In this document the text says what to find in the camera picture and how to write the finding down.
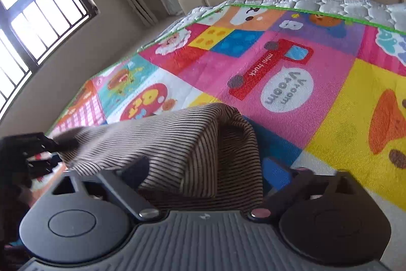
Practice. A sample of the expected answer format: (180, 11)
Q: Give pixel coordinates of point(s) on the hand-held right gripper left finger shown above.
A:
(136, 170)

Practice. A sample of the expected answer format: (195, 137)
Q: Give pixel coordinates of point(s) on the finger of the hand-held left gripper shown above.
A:
(42, 166)
(57, 145)

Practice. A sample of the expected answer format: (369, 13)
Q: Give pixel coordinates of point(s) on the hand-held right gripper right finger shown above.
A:
(276, 173)

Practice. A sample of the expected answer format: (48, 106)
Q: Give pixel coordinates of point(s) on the beige striped clothes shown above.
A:
(177, 144)

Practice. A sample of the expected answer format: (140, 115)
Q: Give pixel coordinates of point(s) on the colourful cartoon printed blanket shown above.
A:
(317, 83)

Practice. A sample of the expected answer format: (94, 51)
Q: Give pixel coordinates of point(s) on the white quilted mattress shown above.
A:
(349, 9)

